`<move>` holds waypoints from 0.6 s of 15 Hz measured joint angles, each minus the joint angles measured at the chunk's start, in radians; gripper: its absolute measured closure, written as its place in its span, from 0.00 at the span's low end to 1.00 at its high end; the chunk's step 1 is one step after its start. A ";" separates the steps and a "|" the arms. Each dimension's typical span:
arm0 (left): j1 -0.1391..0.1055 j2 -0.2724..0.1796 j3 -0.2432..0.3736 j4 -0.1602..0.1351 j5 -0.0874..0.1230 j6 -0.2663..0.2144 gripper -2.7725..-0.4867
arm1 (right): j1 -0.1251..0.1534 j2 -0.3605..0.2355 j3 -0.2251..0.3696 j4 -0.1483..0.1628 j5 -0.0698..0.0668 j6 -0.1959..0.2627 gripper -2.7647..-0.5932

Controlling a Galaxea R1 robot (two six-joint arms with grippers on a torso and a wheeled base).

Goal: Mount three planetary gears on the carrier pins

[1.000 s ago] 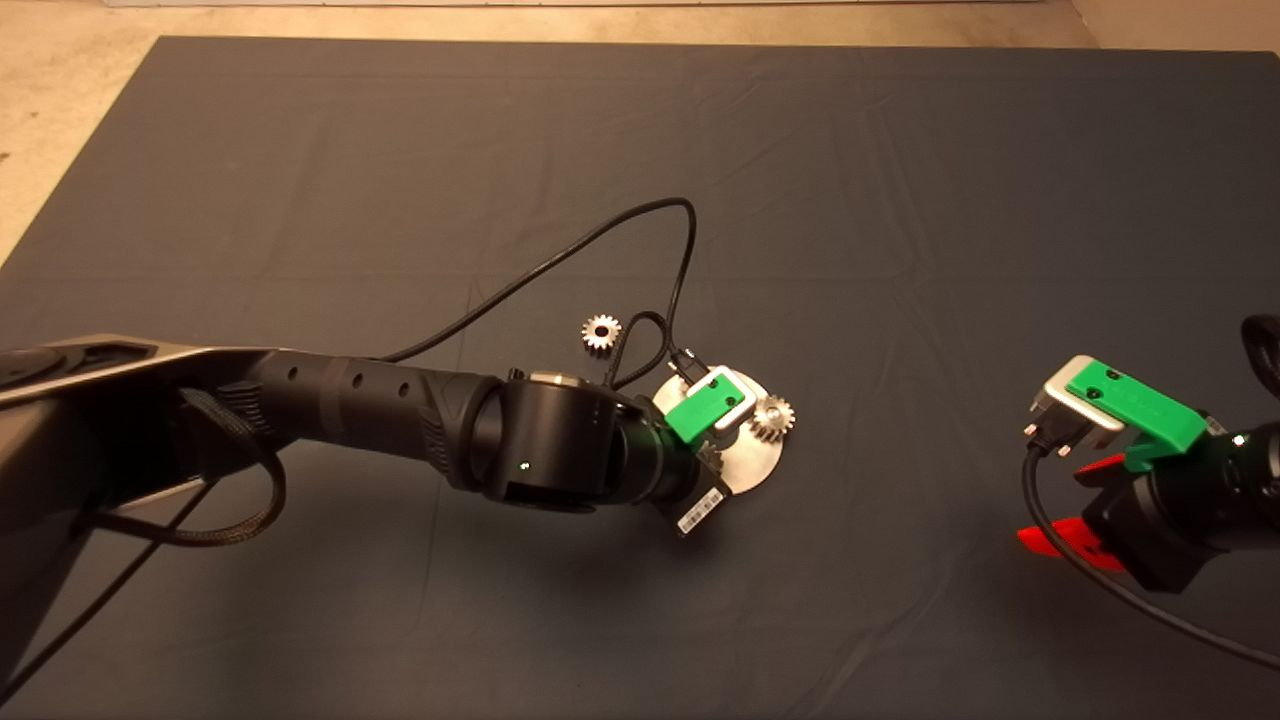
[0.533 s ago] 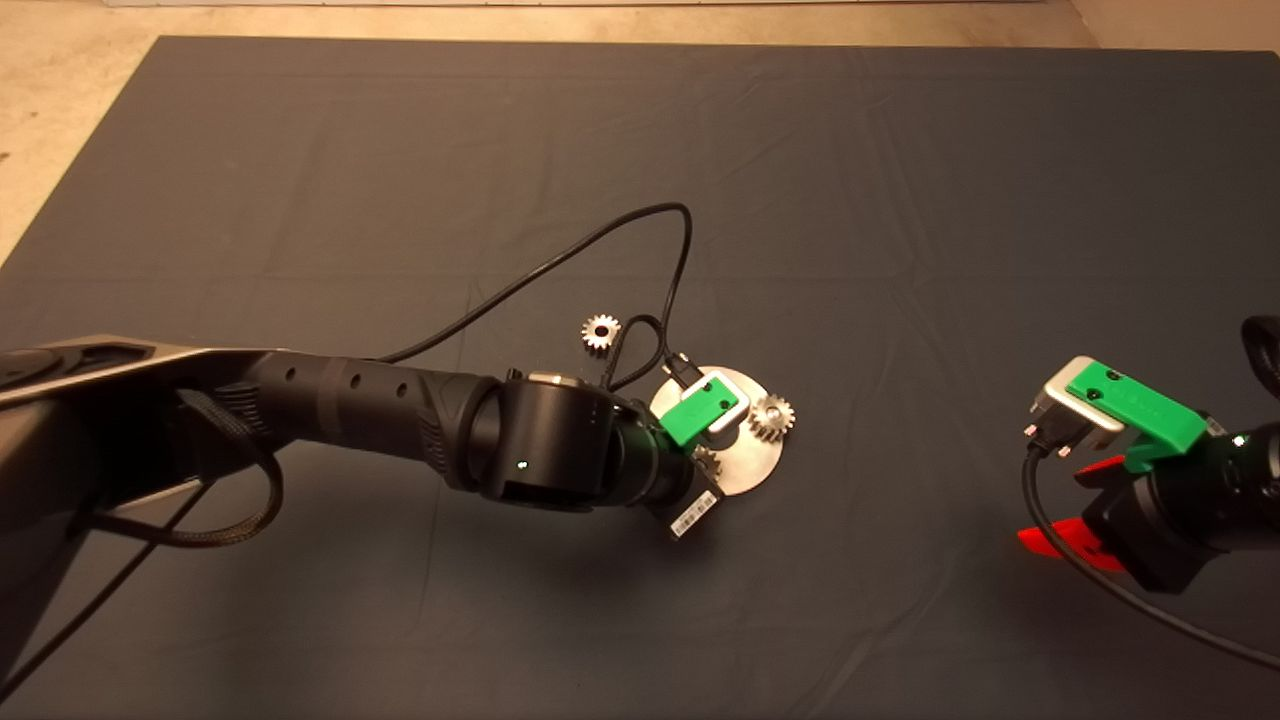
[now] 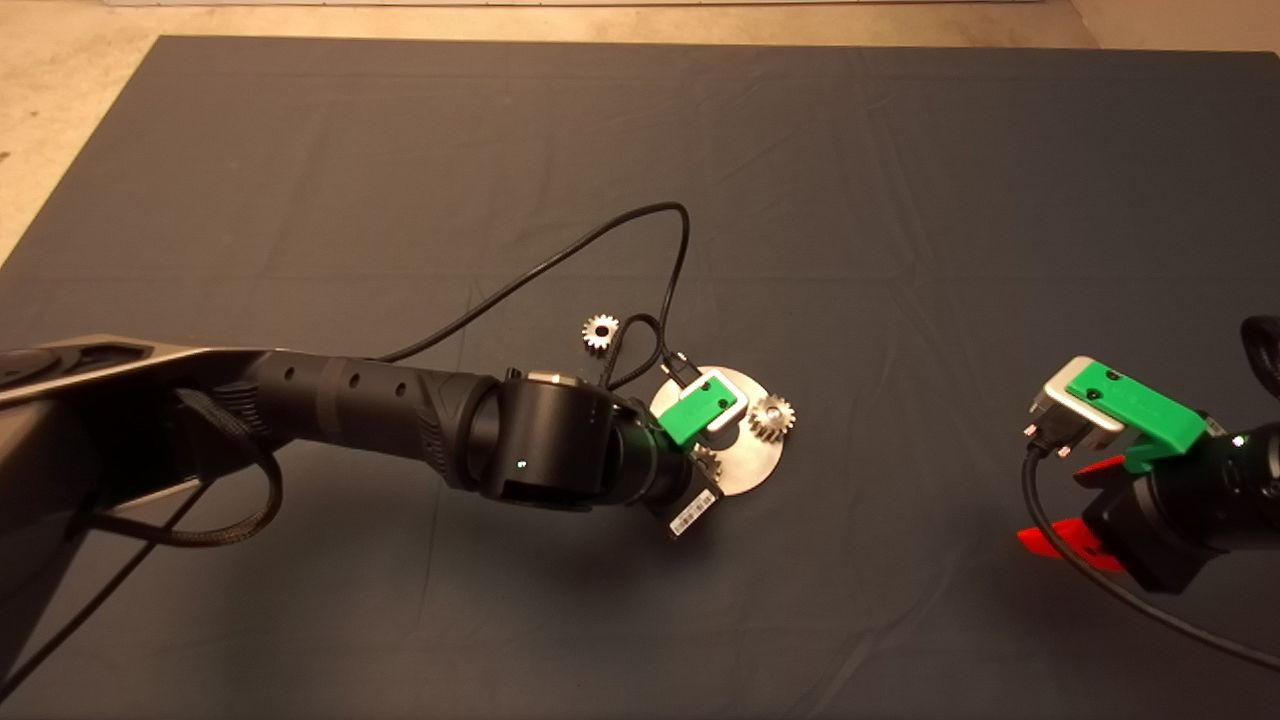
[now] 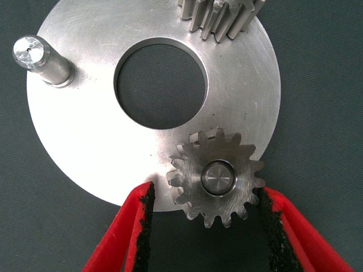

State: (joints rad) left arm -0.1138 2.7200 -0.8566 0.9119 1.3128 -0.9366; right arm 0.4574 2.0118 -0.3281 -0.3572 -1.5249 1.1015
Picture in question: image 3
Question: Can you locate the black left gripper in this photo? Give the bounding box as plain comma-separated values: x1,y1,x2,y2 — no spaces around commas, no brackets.
645,440,723,541

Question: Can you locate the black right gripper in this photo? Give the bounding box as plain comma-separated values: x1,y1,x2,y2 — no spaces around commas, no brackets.
1018,425,1251,594

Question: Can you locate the round metal carrier plate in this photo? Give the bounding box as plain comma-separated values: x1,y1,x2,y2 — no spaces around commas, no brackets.
650,366,786,497

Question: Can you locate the dark grey table cloth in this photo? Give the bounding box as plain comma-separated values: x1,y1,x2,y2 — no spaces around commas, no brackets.
0,36,1280,720

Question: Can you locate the smooth black right camera cable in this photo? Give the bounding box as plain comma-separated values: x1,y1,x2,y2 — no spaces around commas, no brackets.
1020,445,1280,671

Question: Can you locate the green left camera mount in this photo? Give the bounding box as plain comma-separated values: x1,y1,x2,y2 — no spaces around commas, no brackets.
660,372,741,448

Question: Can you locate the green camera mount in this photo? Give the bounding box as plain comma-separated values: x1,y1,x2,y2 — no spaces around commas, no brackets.
660,372,741,448
1065,362,1209,473

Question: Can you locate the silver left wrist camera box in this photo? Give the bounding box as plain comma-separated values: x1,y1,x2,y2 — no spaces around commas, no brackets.
690,367,751,433

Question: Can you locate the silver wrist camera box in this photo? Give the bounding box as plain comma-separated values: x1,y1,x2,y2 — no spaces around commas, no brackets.
1030,355,1126,451
690,367,751,433

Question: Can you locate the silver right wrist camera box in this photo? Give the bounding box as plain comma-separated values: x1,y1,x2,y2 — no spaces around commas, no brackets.
1030,355,1126,451

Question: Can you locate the green right camera mount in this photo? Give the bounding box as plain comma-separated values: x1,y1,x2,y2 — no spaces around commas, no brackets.
1065,362,1209,473

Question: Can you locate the braided black left gripper cable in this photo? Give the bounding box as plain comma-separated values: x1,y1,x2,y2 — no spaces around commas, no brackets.
600,314,669,393

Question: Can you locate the braided black gripper cable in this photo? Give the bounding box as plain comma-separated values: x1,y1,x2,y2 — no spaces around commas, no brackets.
1242,315,1280,396
600,314,669,393

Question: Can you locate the braided black right gripper cable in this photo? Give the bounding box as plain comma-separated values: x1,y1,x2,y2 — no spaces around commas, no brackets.
1242,315,1280,396

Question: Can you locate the thick black braided cable loop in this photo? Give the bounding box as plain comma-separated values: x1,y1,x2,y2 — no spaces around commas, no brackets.
90,390,285,548

